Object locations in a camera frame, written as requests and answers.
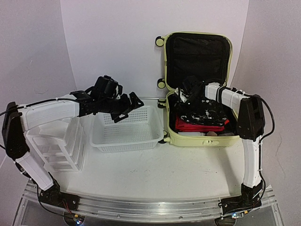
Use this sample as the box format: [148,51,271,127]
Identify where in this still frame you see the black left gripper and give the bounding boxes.
[99,92,144,123]

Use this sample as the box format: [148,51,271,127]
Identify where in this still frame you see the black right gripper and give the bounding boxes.
[179,93,204,116]

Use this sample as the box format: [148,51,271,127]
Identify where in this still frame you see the black and white patterned garment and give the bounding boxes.
[174,99,229,127]

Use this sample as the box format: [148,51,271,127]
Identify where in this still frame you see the white perforated plastic basket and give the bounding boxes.
[89,105,164,153]

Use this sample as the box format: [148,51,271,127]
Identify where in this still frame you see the red shirt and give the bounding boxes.
[175,115,230,133]

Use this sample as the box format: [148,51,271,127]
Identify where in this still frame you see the pale yellow hard-shell suitcase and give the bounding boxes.
[155,32,239,147]

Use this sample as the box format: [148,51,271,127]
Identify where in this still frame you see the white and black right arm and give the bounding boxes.
[175,82,266,213]

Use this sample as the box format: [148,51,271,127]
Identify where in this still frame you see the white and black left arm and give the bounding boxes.
[2,91,143,210]

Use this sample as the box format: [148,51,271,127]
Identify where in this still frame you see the beige hexagonal compact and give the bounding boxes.
[206,131,218,137]

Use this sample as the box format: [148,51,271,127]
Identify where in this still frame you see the grey flat case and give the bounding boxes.
[219,132,235,137]

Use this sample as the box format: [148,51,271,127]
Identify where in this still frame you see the white plastic drawer organizer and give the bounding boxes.
[26,117,87,172]

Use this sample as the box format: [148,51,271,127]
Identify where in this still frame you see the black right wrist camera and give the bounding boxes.
[182,76,200,92]

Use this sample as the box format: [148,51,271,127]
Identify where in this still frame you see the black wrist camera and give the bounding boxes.
[182,76,200,92]
[91,75,123,100]

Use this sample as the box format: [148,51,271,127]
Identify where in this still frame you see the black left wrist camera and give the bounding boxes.
[91,75,123,100]

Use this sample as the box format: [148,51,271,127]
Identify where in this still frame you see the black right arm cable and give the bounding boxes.
[255,95,276,210]

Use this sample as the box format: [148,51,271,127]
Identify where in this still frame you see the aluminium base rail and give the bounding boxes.
[22,178,278,221]

